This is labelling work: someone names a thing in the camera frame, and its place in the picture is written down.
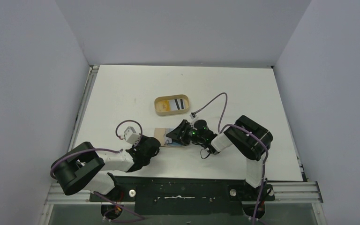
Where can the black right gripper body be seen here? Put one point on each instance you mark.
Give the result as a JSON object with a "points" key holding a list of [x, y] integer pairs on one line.
{"points": [[183, 132]]}

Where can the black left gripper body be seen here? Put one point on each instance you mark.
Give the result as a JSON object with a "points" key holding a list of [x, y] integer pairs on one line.
{"points": [[141, 140]]}

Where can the light blue card sleeves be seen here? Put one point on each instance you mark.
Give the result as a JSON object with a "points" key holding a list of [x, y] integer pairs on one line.
{"points": [[169, 142]]}

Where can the gold VIP card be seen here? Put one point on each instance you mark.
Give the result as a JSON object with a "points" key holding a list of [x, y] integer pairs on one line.
{"points": [[164, 106]]}

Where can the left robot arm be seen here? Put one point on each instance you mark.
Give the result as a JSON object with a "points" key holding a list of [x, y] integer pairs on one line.
{"points": [[87, 168]]}

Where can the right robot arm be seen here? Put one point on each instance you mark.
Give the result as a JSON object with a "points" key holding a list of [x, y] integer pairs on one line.
{"points": [[251, 139]]}

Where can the beige oval plastic tray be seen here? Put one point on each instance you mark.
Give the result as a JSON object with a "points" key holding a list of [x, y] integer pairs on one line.
{"points": [[186, 100]]}

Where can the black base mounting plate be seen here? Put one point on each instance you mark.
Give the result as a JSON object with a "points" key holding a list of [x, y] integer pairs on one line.
{"points": [[173, 196]]}

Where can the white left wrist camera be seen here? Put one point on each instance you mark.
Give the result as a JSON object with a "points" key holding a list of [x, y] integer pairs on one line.
{"points": [[131, 136]]}

